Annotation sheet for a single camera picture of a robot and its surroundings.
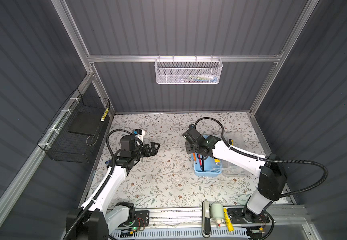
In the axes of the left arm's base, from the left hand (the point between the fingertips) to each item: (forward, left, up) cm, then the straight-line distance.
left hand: (153, 145), depth 82 cm
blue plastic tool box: (-7, -31, -16) cm, 36 cm away
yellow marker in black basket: (+17, +26, +10) cm, 33 cm away
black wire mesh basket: (+1, +38, +11) cm, 40 cm away
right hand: (0, -22, -3) cm, 22 cm away
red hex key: (-3, -28, -16) cm, 33 cm away
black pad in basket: (+7, +33, +13) cm, 36 cm away
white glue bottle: (-33, -30, -9) cm, 46 cm away
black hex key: (-5, -29, -16) cm, 34 cm away
